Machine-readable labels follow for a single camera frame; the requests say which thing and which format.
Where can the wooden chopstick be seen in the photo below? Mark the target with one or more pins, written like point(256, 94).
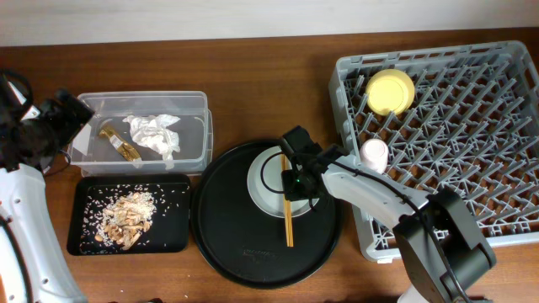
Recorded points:
point(283, 168)
point(288, 222)

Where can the white round plate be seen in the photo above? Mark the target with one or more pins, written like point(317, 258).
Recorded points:
point(267, 166)

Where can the pink cup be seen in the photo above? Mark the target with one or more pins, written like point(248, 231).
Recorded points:
point(374, 154)

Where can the yellow bowl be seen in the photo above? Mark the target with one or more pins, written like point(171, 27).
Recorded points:
point(390, 91)

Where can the gold foil wrapper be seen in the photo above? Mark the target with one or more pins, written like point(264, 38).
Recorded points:
point(126, 150)

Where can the white napkin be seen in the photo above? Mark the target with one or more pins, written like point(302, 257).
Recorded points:
point(152, 132)

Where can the food scraps with rice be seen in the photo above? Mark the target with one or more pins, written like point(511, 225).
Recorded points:
point(126, 218)

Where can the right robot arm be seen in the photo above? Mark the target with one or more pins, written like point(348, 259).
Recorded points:
point(443, 250)

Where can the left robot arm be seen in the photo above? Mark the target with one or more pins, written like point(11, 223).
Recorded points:
point(33, 268)

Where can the clear plastic waste bin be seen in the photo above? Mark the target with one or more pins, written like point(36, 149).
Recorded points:
point(194, 130)

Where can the grey dishwasher rack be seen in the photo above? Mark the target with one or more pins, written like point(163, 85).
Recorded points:
point(472, 127)

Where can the white label on bin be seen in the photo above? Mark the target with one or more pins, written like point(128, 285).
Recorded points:
point(81, 141)

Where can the round black serving tray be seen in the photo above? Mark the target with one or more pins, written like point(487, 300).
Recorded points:
point(244, 244)

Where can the black rectangular tray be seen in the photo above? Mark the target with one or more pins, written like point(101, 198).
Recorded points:
point(170, 235)

